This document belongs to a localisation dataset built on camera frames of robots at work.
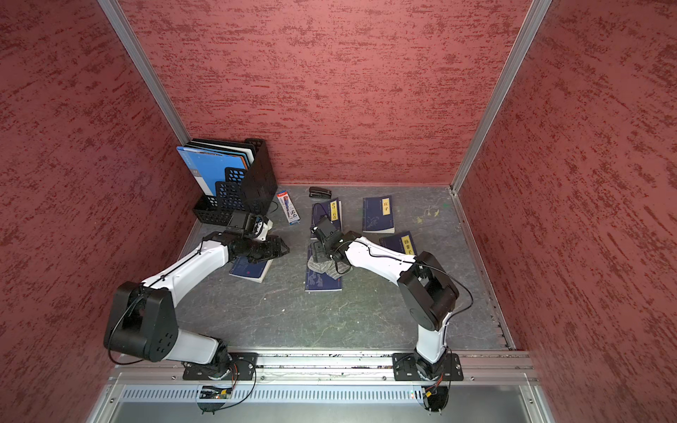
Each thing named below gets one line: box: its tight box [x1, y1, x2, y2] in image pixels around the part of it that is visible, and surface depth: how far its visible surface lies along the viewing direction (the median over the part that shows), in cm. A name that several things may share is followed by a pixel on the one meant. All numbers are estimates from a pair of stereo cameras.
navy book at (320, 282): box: [305, 241, 343, 292], surface depth 92 cm
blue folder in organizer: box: [176, 146, 247, 197], surface depth 91 cm
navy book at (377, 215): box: [362, 195, 395, 234], surface depth 111 cm
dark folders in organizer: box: [183, 139, 257, 170], surface depth 92 cm
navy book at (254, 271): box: [229, 256, 274, 283], surface depth 92 cm
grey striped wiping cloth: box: [307, 255, 354, 280], surface depth 92 cm
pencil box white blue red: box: [276, 190, 301, 226], surface depth 112 cm
